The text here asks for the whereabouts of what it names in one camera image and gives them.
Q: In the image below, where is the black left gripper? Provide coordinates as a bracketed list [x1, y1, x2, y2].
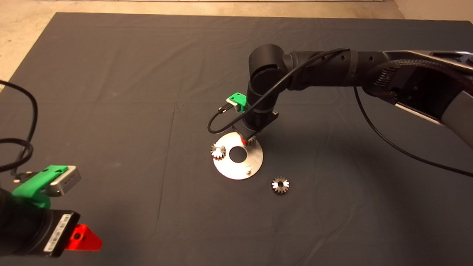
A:
[0, 209, 103, 258]

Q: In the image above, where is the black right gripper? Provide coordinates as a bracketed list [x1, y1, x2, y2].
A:
[232, 109, 278, 146]

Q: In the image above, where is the round metal carrier plate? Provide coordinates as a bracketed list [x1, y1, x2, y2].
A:
[212, 132, 264, 180]

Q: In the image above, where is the dark grey table cloth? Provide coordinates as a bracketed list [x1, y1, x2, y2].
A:
[0, 13, 473, 266]

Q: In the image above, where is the green right camera mount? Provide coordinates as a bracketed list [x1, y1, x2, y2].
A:
[228, 92, 248, 114]

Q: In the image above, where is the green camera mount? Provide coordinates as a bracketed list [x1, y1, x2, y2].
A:
[12, 165, 69, 208]
[228, 92, 248, 114]

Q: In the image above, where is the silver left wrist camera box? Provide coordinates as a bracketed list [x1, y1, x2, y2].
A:
[50, 165, 82, 196]

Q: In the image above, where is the green left camera mount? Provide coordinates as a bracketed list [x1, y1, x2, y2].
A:
[12, 165, 69, 208]

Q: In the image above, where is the thick black braided cable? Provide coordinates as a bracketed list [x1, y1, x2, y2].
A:
[363, 58, 473, 99]
[0, 138, 34, 173]

